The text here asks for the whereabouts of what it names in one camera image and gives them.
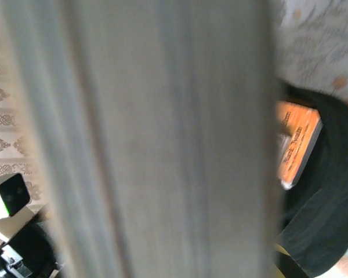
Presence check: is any floral table cover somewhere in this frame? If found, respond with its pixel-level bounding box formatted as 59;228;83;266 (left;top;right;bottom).
277;0;348;278

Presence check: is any orange Mark Twain paperback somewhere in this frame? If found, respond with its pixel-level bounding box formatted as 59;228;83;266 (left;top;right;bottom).
274;100;325;191

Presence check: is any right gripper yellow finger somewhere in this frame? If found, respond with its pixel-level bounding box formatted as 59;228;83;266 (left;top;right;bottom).
274;242;311;278

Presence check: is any orange yellow photo cover book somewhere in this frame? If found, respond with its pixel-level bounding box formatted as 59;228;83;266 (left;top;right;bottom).
0;0;285;278

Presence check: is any black backpack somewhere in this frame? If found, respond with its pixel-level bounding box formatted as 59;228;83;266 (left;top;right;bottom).
274;81;348;278

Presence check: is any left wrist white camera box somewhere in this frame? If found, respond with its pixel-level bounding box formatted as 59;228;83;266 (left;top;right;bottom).
0;173;32;229

